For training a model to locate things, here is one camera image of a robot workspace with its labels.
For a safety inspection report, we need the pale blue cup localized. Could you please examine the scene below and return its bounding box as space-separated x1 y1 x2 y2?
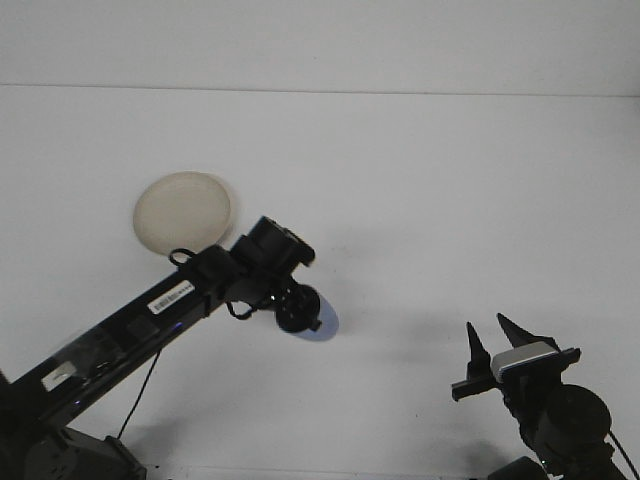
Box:
292 293 342 345

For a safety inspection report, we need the pale round plate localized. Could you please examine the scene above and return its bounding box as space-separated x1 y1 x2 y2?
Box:
132 171 236 259

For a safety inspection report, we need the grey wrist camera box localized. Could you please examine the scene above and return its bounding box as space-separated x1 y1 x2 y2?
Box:
490 340 559 384

